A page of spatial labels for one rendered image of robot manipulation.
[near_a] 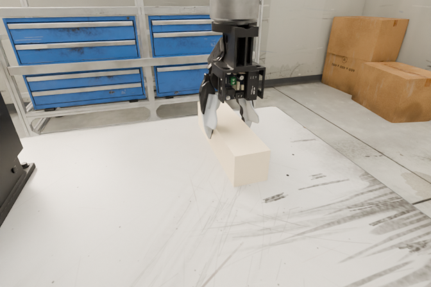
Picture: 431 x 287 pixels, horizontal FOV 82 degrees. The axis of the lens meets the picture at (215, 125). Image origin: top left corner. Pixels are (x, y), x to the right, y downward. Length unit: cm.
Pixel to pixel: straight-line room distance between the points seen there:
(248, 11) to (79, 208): 38
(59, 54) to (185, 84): 83
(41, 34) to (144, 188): 156
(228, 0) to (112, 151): 36
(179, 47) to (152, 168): 146
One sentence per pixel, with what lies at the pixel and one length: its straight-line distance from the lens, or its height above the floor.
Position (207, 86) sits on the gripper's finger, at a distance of 44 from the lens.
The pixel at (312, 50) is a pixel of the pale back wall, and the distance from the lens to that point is 343.
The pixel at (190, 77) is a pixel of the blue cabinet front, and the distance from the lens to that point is 192.
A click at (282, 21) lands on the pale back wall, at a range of 312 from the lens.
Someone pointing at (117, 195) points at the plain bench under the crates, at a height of 70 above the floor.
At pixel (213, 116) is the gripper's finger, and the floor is 79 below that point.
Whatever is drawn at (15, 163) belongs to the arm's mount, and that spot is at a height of 74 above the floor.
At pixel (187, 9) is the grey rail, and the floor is 91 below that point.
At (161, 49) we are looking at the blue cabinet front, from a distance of 185.
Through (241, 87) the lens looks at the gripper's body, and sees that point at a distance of 41.
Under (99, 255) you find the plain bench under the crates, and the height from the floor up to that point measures 70.
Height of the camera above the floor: 97
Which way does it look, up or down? 27 degrees down
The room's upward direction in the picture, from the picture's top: straight up
